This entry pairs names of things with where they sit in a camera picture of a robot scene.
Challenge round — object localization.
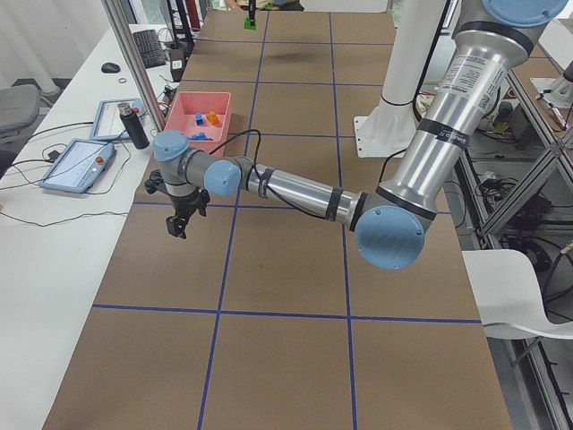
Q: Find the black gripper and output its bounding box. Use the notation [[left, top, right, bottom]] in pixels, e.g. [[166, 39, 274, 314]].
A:
[[145, 169, 210, 239]]

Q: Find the long blue studded block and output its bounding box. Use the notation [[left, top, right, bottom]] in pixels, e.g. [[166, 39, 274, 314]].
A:
[[190, 132, 212, 141]]

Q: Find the orange block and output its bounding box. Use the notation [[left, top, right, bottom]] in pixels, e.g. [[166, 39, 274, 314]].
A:
[[206, 111, 220, 126]]

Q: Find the green block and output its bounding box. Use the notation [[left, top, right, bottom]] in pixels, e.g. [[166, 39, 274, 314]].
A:
[[244, 17, 257, 30]]

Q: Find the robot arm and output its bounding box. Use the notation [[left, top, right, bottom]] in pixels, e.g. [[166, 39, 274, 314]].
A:
[[144, 1, 564, 270]]

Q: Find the pink plastic box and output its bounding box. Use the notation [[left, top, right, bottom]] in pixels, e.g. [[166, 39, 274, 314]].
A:
[[165, 90, 232, 156]]

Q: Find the white desk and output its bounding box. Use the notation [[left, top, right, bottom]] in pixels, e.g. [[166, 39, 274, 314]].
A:
[[0, 21, 189, 430]]

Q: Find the blue teach pendant near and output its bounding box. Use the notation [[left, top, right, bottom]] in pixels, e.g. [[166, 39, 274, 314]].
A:
[[38, 139, 116, 194]]

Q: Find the blue teach pendant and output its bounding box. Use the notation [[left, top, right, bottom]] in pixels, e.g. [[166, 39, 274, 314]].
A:
[[90, 98, 146, 141], [38, 139, 116, 194]]

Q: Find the black water bottle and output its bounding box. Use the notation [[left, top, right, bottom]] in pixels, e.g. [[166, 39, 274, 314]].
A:
[[117, 102, 150, 150]]

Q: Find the blue teach pendant far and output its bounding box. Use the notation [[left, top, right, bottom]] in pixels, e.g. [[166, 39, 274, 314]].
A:
[[90, 98, 146, 141]]

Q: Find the black computer mouse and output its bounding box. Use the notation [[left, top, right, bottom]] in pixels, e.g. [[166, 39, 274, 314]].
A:
[[100, 62, 121, 73]]

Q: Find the black keyboard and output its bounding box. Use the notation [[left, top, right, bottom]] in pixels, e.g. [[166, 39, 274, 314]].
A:
[[133, 30, 166, 69]]

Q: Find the white chair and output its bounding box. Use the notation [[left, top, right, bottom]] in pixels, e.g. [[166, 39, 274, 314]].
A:
[[462, 249, 572, 340]]

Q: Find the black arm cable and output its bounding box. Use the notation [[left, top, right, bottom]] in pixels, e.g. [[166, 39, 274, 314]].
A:
[[208, 128, 406, 220]]

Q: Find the aluminium frame post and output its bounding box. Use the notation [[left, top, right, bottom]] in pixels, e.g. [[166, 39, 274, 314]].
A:
[[101, 0, 166, 133]]

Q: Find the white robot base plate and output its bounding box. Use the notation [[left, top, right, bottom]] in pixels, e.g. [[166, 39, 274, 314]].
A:
[[354, 0, 449, 158]]

